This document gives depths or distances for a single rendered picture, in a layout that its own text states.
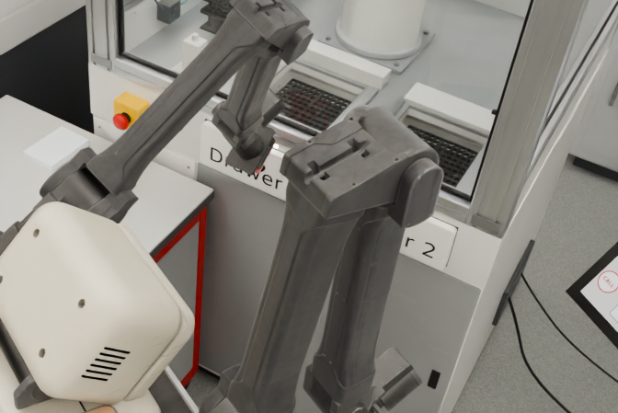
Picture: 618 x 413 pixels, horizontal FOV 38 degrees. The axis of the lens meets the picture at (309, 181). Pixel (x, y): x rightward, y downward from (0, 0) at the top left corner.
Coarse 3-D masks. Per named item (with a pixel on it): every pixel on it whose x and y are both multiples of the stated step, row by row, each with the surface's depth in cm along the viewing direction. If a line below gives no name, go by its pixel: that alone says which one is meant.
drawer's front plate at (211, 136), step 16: (208, 128) 195; (208, 144) 198; (224, 144) 195; (208, 160) 201; (224, 160) 198; (272, 160) 191; (240, 176) 198; (256, 176) 196; (272, 176) 193; (272, 192) 196
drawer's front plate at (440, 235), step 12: (408, 228) 182; (420, 228) 181; (432, 228) 179; (444, 228) 178; (420, 240) 183; (432, 240) 181; (444, 240) 180; (408, 252) 186; (420, 252) 184; (432, 252) 183; (444, 252) 181; (432, 264) 185; (444, 264) 183
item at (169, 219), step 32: (0, 128) 212; (32, 128) 214; (0, 160) 204; (0, 192) 196; (32, 192) 197; (160, 192) 201; (192, 192) 203; (0, 224) 188; (128, 224) 192; (160, 224) 194; (192, 224) 204; (160, 256) 195; (192, 256) 212; (192, 288) 220; (192, 352) 238
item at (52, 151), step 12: (60, 132) 211; (72, 132) 212; (36, 144) 207; (48, 144) 207; (60, 144) 208; (72, 144) 208; (84, 144) 209; (24, 156) 205; (36, 156) 204; (48, 156) 204; (60, 156) 205; (72, 156) 207; (48, 168) 203
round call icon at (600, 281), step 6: (606, 270) 160; (612, 270) 159; (600, 276) 160; (606, 276) 159; (612, 276) 159; (594, 282) 160; (600, 282) 160; (606, 282) 159; (612, 282) 158; (600, 288) 159; (606, 288) 159; (612, 288) 158; (606, 294) 158
